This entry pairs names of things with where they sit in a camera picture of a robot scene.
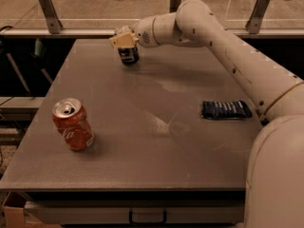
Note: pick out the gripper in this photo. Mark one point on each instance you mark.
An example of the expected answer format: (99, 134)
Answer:
(142, 32)

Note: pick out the blue pepsi can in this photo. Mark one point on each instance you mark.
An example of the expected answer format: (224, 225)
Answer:
(129, 56)

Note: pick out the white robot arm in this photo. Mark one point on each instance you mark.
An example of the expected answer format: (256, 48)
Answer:
(275, 174)

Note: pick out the red coca-cola can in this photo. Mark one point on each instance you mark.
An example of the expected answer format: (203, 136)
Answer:
(70, 118)

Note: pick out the dark blue rxbar wrapper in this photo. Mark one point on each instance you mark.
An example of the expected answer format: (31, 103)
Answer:
(236, 110)

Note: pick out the cardboard box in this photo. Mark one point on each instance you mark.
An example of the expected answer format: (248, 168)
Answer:
(17, 217)

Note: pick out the middle metal rail bracket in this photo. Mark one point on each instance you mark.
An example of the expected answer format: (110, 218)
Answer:
(173, 5)

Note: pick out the metal rail bracket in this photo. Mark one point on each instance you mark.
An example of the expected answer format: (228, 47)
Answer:
(173, 5)
(54, 25)
(255, 21)

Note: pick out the horizontal metal rail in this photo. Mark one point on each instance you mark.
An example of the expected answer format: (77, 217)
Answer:
(105, 33)

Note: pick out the left metal rail bracket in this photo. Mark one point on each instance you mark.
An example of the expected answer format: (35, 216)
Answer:
(54, 25)

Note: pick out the right metal rail bracket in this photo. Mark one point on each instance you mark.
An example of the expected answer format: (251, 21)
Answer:
(255, 21)

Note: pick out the grey drawer with handle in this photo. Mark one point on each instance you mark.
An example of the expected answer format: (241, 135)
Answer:
(68, 213)

